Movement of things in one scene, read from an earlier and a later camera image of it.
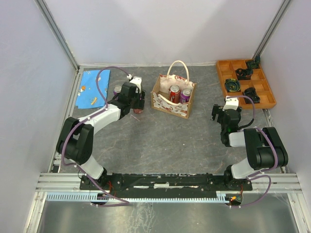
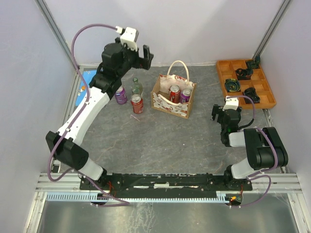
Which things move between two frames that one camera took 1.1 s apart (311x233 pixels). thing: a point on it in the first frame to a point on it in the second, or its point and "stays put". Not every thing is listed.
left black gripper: [141, 100] to [140, 59]
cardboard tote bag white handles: [160, 93] stays put
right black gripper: [218, 110] stays put
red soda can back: [174, 93] stays put
